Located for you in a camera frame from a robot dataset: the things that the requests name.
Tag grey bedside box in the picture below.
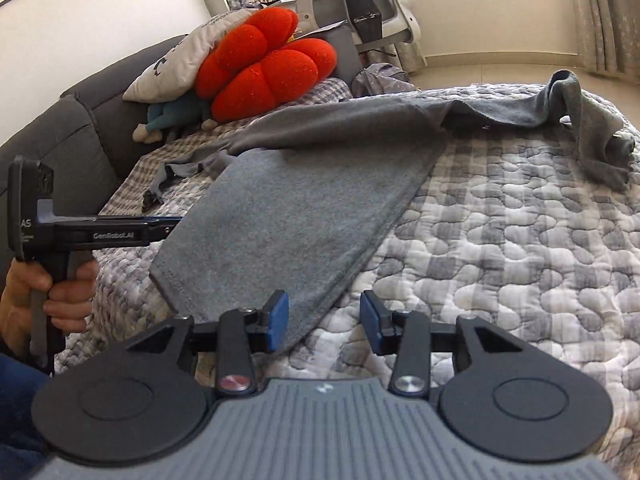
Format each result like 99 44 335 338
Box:
295 24 362 86

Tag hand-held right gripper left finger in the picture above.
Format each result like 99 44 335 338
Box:
127 290 291 397

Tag star print curtain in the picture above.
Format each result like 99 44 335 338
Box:
562 0 640 78

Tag grey sweater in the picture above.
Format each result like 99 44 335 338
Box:
145 69 637 356

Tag red flower cushion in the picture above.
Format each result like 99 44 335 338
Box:
195 7 337 123

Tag person's left hand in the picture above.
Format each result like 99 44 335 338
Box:
0 259 99 347

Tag grey sofa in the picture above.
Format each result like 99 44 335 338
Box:
0 35 191 221

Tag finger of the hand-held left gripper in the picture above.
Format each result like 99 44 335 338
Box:
97 215 186 229

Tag person's blue jeans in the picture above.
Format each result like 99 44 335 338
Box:
0 350 51 461

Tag blue plush toy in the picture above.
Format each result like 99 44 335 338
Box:
132 95 221 143

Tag white printed pillow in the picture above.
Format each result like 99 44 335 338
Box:
122 8 261 103

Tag grey checked quilted bedspread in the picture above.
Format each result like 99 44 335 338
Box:
52 77 640 461

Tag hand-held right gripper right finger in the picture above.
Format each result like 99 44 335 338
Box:
359 290 526 397

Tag white office chair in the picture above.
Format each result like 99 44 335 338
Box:
295 0 428 73

